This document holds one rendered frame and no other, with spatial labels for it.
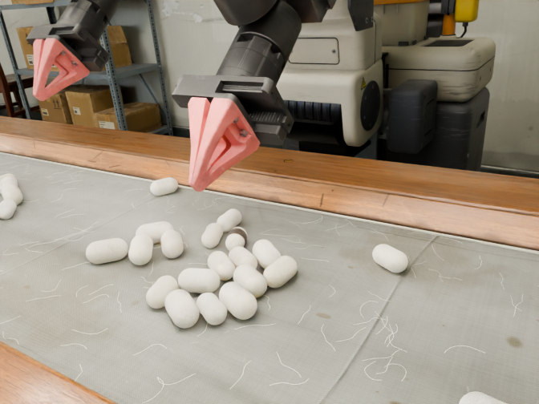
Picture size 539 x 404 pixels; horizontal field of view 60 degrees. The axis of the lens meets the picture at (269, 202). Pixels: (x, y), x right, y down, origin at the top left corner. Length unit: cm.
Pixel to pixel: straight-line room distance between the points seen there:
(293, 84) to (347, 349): 73
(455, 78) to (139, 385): 100
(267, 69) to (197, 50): 268
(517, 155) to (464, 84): 127
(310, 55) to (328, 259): 65
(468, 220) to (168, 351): 30
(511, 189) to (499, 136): 188
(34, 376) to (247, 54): 31
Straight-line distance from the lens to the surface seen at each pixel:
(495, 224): 47
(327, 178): 53
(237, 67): 44
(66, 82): 73
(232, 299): 35
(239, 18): 45
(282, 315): 36
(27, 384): 33
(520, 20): 231
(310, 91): 98
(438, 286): 40
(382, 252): 40
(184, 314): 35
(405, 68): 120
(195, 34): 311
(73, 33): 70
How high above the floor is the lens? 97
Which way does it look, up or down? 25 degrees down
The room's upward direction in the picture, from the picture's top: 5 degrees counter-clockwise
